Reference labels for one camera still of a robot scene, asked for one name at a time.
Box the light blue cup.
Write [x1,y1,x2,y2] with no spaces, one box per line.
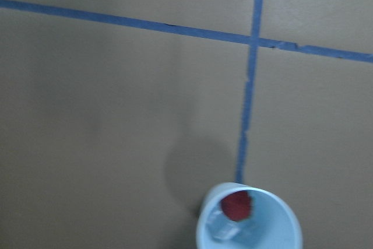
[196,183,303,248]

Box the red strawberry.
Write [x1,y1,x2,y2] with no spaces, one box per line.
[220,191,253,222]

